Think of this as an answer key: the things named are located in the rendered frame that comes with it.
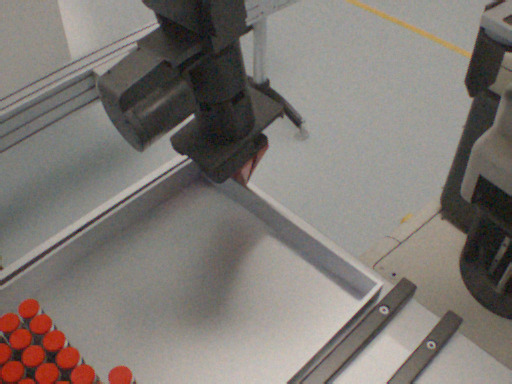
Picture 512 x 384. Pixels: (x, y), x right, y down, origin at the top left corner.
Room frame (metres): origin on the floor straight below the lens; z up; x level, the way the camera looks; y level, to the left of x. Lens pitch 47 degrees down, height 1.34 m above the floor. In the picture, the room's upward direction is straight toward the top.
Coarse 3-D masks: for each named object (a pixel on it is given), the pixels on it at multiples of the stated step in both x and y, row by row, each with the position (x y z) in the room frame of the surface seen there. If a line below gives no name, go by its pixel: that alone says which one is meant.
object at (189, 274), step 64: (192, 192) 0.43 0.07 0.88; (64, 256) 0.32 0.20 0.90; (128, 256) 0.34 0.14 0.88; (192, 256) 0.34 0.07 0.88; (256, 256) 0.34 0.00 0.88; (320, 256) 0.33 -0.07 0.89; (64, 320) 0.26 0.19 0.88; (128, 320) 0.26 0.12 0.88; (192, 320) 0.26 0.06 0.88; (256, 320) 0.26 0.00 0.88; (320, 320) 0.26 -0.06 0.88
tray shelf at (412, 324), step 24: (168, 168) 0.48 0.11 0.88; (264, 192) 0.44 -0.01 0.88; (48, 240) 0.36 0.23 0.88; (360, 264) 0.33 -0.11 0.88; (384, 288) 0.30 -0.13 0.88; (408, 312) 0.27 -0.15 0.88; (432, 312) 0.27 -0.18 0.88; (408, 336) 0.24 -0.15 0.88; (456, 336) 0.24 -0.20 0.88; (456, 360) 0.22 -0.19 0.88; (480, 360) 0.22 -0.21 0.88
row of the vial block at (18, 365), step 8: (0, 336) 0.22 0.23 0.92; (0, 344) 0.21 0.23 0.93; (8, 344) 0.22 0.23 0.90; (0, 352) 0.20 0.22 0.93; (8, 352) 0.20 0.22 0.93; (0, 360) 0.19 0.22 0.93; (8, 360) 0.19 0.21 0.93; (16, 360) 0.20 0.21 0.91; (0, 368) 0.19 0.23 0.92; (8, 368) 0.18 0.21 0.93; (16, 368) 0.18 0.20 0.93; (24, 368) 0.19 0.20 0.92; (8, 376) 0.18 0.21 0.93; (16, 376) 0.18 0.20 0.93; (24, 376) 0.18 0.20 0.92; (32, 376) 0.19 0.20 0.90
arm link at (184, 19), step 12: (144, 0) 0.40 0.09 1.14; (156, 0) 0.38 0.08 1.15; (168, 0) 0.37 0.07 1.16; (180, 0) 0.36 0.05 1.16; (192, 0) 0.36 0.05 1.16; (156, 12) 0.40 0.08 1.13; (168, 12) 0.37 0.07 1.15; (180, 12) 0.36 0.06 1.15; (192, 12) 0.36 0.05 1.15; (180, 24) 0.37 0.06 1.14; (192, 24) 0.36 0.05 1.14
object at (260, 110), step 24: (240, 96) 0.40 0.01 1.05; (264, 96) 0.45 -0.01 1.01; (192, 120) 0.42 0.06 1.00; (216, 120) 0.38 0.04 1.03; (240, 120) 0.39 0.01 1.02; (264, 120) 0.41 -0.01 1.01; (192, 144) 0.39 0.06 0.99; (216, 144) 0.39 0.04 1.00; (240, 144) 0.39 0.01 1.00; (216, 168) 0.36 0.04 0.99
